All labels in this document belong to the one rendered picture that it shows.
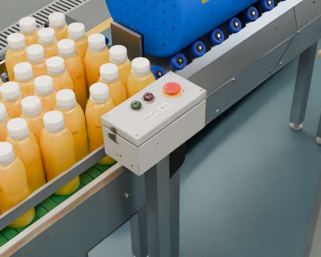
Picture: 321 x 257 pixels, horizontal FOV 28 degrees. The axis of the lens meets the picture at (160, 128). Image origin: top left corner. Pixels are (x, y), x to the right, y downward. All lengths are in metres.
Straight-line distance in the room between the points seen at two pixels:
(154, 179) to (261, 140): 1.49
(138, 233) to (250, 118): 0.96
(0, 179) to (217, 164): 1.59
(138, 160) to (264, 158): 1.56
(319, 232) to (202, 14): 0.81
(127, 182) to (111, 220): 0.10
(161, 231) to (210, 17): 0.53
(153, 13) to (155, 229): 0.51
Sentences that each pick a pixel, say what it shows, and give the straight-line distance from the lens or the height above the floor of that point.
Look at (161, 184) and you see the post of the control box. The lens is 1.40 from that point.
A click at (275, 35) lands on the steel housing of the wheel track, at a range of 1.91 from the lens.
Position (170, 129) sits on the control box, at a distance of 1.26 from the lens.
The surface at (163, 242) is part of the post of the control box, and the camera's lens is 1.55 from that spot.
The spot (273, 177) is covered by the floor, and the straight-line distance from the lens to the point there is 2.67.
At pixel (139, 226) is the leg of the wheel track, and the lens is 2.18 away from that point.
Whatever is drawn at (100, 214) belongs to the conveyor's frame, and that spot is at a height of 0.82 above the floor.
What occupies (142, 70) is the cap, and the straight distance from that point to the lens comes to 1.38.
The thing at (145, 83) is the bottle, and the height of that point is 1.05.
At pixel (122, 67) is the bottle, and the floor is 1.06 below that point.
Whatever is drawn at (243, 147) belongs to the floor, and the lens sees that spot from 2.79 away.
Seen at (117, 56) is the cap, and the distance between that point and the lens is 1.42.
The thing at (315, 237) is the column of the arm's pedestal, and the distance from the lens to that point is 2.04.
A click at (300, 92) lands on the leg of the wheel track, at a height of 0.22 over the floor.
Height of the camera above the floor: 1.90
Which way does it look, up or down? 42 degrees down
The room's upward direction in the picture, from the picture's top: 1 degrees counter-clockwise
